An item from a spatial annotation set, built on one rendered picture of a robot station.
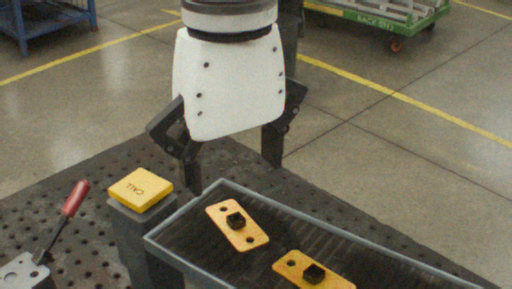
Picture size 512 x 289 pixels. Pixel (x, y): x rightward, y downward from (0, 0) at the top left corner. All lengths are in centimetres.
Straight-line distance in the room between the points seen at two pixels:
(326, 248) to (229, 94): 20
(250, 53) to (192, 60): 5
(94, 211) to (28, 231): 19
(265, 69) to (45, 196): 110
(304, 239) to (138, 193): 21
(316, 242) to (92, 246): 80
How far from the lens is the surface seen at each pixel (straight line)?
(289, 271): 52
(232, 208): 59
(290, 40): 316
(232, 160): 149
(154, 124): 45
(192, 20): 42
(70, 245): 128
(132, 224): 64
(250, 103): 47
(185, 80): 44
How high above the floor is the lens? 154
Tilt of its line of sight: 32 degrees down
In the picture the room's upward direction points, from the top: straight up
